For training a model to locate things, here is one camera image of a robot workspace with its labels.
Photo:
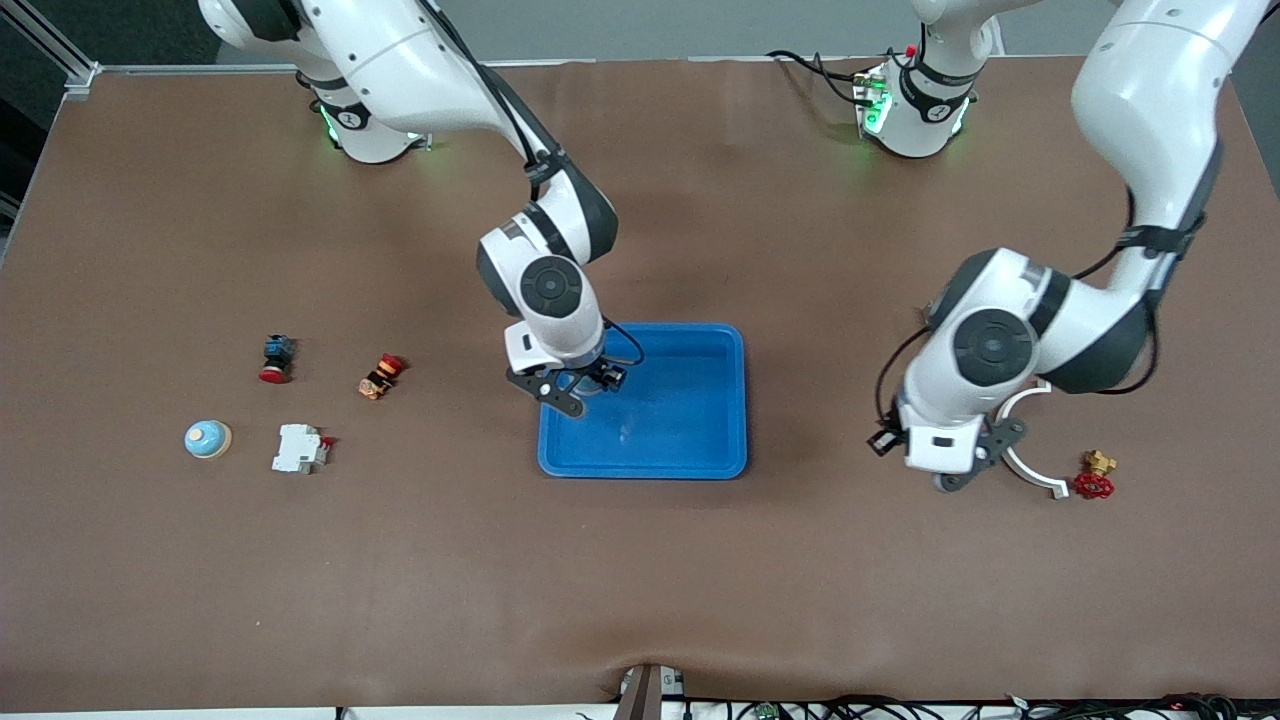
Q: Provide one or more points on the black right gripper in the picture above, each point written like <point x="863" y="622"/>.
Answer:
<point x="592" y="375"/>

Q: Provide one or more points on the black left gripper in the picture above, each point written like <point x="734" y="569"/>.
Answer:
<point x="884" y="441"/>

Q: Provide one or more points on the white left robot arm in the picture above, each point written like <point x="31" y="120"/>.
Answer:
<point x="1150" y="100"/>

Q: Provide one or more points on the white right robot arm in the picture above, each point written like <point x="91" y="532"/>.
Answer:
<point x="400" y="60"/>

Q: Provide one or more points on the blue plastic tray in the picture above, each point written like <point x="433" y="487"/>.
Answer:
<point x="680" y="440"/>

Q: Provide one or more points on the brass valve red handwheel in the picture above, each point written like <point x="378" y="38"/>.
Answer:
<point x="1094" y="486"/>

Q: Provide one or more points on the orange-bodied red emergency button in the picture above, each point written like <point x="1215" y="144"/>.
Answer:
<point x="380" y="376"/>

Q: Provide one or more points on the white circuit breaker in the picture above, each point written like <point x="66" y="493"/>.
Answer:
<point x="298" y="449"/>

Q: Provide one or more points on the blue-bodied red push button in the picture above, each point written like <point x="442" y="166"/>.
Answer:
<point x="277" y="358"/>

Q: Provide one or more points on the white curved plastic bracket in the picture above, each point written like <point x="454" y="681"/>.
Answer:
<point x="1040" y="482"/>

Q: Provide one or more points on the grey metal camera post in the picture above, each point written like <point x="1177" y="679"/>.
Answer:
<point x="640" y="695"/>

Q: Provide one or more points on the silver table edge rail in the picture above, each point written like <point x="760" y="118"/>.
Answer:
<point x="150" y="69"/>

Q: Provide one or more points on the aluminium frame profile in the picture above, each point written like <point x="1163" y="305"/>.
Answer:
<point x="82" y="80"/>

